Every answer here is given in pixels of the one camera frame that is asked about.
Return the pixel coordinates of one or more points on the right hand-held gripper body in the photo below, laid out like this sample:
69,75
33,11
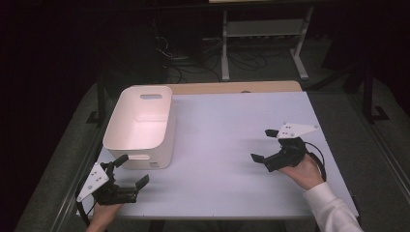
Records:
290,151

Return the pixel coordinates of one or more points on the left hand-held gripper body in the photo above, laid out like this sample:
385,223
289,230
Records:
108,190

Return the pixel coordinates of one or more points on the white plastic bin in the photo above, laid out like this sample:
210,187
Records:
141,129

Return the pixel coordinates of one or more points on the person's right hand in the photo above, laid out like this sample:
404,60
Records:
306,174

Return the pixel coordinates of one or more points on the person's left hand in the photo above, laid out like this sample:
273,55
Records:
101,217

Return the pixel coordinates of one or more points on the black metal stand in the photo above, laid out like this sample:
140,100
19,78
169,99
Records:
369,96
100,96

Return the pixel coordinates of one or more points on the white metal stand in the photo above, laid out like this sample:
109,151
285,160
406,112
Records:
264,29

